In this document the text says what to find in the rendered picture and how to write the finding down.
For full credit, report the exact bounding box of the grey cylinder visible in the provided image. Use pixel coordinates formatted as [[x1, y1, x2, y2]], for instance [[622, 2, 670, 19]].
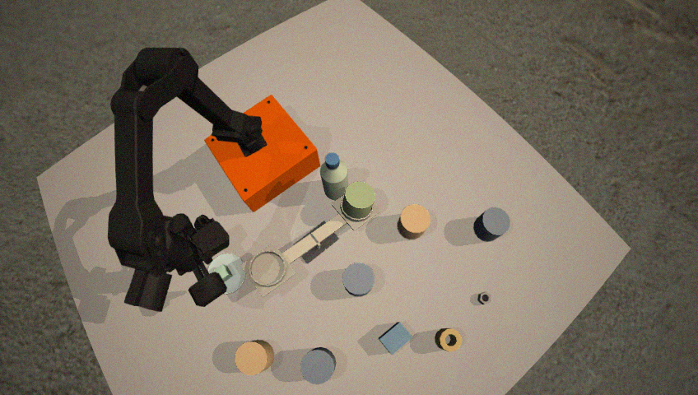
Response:
[[342, 263, 375, 296], [300, 347, 336, 385], [473, 207, 510, 242]]

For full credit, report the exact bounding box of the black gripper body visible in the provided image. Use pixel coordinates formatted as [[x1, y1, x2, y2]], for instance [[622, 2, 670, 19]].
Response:
[[165, 213, 227, 307]]

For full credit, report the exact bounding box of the grey hex nut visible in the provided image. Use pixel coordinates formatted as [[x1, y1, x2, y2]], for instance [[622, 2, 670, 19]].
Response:
[[477, 291, 491, 304]]

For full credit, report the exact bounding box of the pale green block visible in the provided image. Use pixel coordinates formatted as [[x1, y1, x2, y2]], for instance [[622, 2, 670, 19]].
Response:
[[213, 264, 233, 281]]

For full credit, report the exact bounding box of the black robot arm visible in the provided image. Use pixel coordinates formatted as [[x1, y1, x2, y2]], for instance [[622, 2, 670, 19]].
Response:
[[108, 47, 267, 312]]

